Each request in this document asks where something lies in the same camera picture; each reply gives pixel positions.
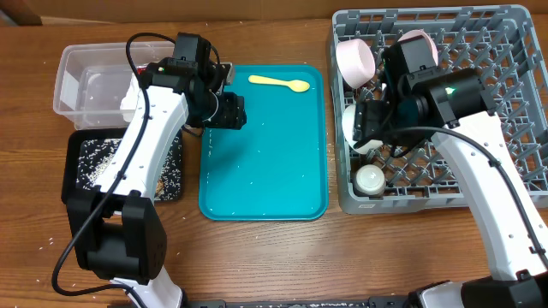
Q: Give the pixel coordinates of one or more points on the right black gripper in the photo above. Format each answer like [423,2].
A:
[366,119]

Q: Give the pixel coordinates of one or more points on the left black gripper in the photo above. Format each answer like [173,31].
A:
[233,115]

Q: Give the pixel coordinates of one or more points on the cream green bowl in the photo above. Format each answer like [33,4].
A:
[347,127]

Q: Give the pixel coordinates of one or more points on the pink bowl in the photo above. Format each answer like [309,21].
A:
[355,62]

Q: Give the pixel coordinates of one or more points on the large white plate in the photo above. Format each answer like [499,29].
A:
[420,33]

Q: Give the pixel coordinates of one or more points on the small white cup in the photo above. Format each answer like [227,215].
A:
[370,180]

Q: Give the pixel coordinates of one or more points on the white napkin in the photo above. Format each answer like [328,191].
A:
[129,102]

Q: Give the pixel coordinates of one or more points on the yellow plastic spoon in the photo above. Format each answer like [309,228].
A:
[293,85]

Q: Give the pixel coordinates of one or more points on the brown food scrap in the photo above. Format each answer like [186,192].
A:
[159,188]

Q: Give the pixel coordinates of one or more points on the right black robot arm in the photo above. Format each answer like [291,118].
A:
[458,114]

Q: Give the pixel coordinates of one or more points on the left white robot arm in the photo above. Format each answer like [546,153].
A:
[116,231]

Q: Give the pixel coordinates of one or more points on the grey dishwasher rack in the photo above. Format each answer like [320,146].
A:
[499,41]

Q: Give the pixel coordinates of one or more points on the black waste tray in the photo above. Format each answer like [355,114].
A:
[74,142]

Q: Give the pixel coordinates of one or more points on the teal plastic tray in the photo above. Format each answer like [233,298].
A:
[275,168]

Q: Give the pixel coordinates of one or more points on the clear plastic bin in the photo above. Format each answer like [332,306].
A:
[92,80]

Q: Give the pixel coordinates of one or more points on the spilled white rice pile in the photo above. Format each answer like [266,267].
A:
[96,154]

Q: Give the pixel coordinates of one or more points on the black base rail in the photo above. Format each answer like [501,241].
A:
[299,303]

